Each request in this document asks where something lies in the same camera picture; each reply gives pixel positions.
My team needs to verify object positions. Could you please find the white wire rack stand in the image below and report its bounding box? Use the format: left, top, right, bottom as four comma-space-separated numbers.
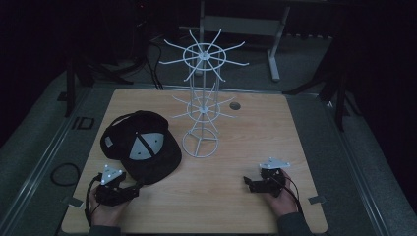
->
158, 28, 250, 159

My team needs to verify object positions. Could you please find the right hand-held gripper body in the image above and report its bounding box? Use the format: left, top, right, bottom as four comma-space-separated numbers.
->
259, 156, 291, 199

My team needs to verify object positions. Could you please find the person's left hand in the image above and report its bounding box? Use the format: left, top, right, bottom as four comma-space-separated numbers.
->
89, 187, 131, 228

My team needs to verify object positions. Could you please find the black and grey cap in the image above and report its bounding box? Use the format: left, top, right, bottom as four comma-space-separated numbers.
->
99, 110, 183, 186

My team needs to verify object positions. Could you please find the grey tape strip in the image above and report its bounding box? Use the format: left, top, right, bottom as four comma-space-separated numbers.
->
307, 195, 329, 206
61, 195, 85, 208

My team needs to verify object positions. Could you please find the black metal stand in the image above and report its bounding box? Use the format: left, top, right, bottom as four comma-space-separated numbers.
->
282, 38, 363, 133
57, 48, 136, 118

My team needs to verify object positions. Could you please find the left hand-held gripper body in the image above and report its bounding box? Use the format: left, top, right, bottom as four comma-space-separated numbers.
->
94, 164, 133, 207

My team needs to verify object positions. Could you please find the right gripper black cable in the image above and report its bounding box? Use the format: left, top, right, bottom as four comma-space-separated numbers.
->
276, 176, 305, 214

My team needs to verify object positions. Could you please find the black cable bundle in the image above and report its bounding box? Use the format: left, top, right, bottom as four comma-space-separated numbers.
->
143, 40, 165, 90

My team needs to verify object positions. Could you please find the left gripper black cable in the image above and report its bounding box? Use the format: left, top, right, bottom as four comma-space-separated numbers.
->
84, 173, 103, 228

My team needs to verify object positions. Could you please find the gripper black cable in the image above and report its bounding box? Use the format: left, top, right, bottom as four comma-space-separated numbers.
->
276, 176, 305, 214
84, 173, 103, 228

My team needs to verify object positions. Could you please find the person's right hand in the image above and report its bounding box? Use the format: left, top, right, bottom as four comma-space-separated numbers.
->
263, 168, 300, 218

